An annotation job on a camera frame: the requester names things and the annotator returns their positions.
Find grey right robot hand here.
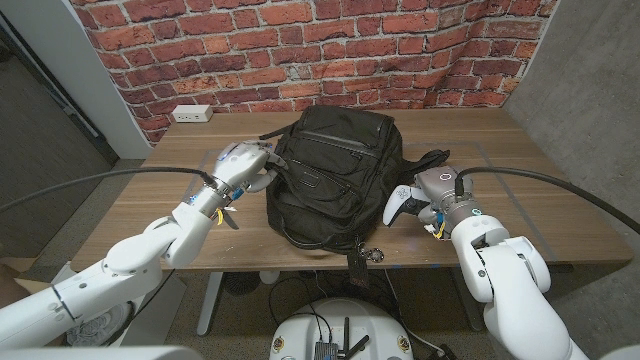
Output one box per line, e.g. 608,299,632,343
413,166,476,225

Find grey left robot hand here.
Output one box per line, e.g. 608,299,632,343
203,140,287,200

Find white game controller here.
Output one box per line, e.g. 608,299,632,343
382,184,432,227

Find black backpack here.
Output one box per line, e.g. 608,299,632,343
258,104,451,254

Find white power strip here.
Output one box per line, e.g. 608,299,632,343
171,104,214,124

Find white table leg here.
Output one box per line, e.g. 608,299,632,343
196,271,224,337
449,267,485,332

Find dark round disc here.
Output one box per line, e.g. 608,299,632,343
222,272,261,297

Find black leather luggage tag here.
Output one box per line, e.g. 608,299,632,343
347,252,370,290

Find red brick printed backdrop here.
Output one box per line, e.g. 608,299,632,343
69,0,559,146

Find white flat panel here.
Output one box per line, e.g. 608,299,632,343
129,272,187,346

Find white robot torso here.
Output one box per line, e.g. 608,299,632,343
268,298,415,360

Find dark grey door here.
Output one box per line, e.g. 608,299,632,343
0,24,121,259

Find grey computer box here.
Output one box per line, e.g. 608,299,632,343
313,341,339,360

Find grey sneaker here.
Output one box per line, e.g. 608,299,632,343
67,299,134,347

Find brown cardboard box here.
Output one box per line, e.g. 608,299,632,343
0,257,51,301

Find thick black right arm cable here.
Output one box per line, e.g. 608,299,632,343
453,166,640,235

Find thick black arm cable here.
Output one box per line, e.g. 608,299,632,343
0,166,217,214
453,166,640,235

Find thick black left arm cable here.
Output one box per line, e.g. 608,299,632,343
0,166,217,214

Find metal keychain charm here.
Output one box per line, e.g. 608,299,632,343
358,242,385,264

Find white floor cable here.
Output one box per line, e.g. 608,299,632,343
383,269,442,352

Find black floor cable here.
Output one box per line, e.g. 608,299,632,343
268,277,334,346

